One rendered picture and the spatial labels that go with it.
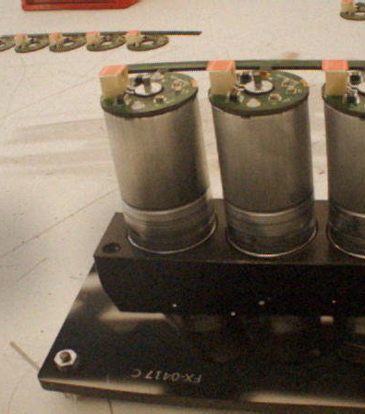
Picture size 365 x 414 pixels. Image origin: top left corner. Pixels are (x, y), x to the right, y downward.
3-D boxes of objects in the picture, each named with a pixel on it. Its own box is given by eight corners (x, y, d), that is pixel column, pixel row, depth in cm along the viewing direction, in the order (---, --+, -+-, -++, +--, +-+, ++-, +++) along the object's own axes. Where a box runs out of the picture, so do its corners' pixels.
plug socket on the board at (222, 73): (242, 95, 16) (239, 70, 16) (207, 96, 17) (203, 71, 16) (247, 82, 17) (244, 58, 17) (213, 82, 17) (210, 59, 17)
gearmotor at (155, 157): (209, 281, 19) (183, 106, 16) (123, 276, 19) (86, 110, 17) (226, 227, 21) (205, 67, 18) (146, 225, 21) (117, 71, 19)
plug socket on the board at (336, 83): (357, 97, 16) (356, 71, 15) (322, 96, 16) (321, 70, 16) (358, 83, 16) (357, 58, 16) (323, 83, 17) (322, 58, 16)
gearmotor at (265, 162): (311, 283, 18) (304, 106, 15) (222, 281, 19) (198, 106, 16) (320, 229, 20) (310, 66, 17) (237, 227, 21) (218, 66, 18)
